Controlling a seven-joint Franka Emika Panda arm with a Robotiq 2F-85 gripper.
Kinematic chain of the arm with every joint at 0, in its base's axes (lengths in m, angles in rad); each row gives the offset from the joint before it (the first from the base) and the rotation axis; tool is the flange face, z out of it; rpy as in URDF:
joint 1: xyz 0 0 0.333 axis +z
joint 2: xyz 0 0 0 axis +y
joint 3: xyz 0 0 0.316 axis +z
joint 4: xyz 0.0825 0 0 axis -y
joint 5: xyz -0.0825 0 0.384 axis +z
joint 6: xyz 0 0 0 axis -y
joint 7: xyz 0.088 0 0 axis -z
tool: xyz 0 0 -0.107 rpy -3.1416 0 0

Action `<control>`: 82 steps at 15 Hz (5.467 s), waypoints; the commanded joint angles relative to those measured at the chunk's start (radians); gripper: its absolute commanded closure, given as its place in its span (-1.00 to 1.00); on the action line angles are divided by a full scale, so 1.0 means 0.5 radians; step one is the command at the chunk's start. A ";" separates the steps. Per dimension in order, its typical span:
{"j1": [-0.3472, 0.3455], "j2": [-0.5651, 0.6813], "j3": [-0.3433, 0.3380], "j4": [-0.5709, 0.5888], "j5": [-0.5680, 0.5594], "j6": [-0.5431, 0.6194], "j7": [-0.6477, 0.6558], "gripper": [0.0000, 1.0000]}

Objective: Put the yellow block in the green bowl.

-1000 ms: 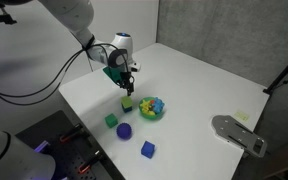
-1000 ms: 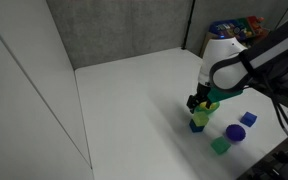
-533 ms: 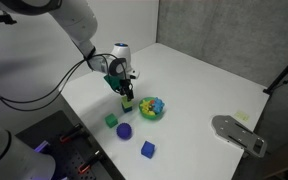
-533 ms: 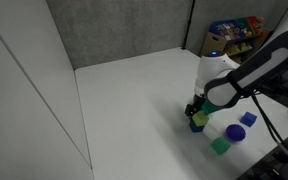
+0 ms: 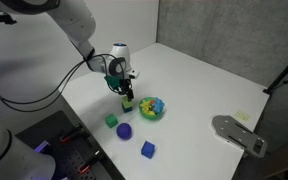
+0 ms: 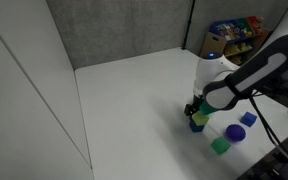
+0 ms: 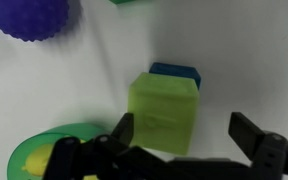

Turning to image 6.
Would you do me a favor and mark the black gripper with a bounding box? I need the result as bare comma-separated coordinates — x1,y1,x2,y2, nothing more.
183,93,206,117

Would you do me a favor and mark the yellow-green block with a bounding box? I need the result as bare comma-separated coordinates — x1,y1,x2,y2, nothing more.
191,111,210,127

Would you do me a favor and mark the dark blue block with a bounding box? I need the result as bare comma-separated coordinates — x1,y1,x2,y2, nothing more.
188,119,206,134

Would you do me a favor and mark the green block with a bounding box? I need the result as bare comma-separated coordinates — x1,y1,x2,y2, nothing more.
210,136,232,156

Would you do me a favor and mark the bright blue block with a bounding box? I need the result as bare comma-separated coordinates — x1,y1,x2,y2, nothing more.
239,111,258,128

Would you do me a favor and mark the purple ball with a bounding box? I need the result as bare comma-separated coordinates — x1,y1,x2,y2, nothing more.
225,123,247,143

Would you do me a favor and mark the black vertical pole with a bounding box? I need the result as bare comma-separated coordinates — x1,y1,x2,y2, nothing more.
180,0,197,51

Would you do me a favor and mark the wooden toy shelf with bins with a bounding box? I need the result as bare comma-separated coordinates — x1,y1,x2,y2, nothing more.
199,15,271,67

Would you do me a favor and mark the black equipment under table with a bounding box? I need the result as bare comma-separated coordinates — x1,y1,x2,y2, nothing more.
242,132,288,180

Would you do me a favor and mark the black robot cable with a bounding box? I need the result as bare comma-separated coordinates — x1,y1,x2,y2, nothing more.
248,89,288,163

